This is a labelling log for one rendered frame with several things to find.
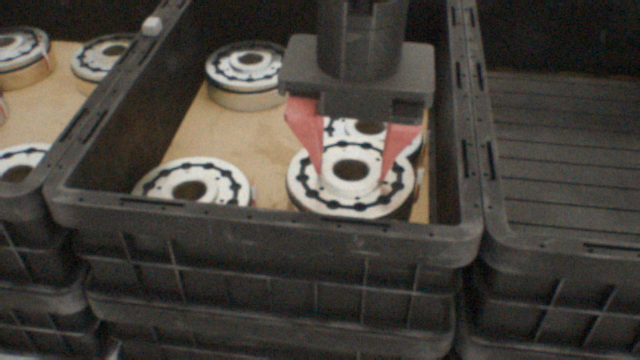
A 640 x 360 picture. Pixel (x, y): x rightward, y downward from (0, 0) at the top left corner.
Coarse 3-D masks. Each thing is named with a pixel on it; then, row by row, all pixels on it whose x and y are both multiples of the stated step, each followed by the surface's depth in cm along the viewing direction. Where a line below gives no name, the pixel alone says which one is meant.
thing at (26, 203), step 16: (176, 0) 62; (160, 16) 59; (128, 48) 54; (128, 64) 52; (112, 80) 50; (96, 96) 48; (80, 112) 47; (64, 128) 45; (80, 128) 45; (64, 144) 44; (48, 160) 42; (32, 176) 41; (48, 176) 41; (0, 192) 40; (16, 192) 40; (32, 192) 40; (0, 208) 40; (16, 208) 40; (32, 208) 41; (48, 208) 42
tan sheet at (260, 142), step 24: (192, 120) 63; (216, 120) 63; (240, 120) 63; (264, 120) 63; (192, 144) 60; (216, 144) 60; (240, 144) 60; (264, 144) 60; (288, 144) 60; (240, 168) 57; (264, 168) 57; (264, 192) 54
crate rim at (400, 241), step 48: (192, 0) 63; (144, 48) 54; (96, 144) 44; (48, 192) 40; (96, 192) 40; (192, 240) 40; (240, 240) 39; (288, 240) 38; (336, 240) 38; (384, 240) 37; (432, 240) 36
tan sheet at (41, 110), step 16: (64, 48) 75; (64, 64) 72; (48, 80) 69; (64, 80) 69; (16, 96) 66; (32, 96) 66; (48, 96) 66; (64, 96) 66; (80, 96) 66; (16, 112) 64; (32, 112) 64; (48, 112) 64; (64, 112) 64; (0, 128) 62; (16, 128) 62; (32, 128) 62; (48, 128) 62; (0, 144) 60; (16, 144) 60
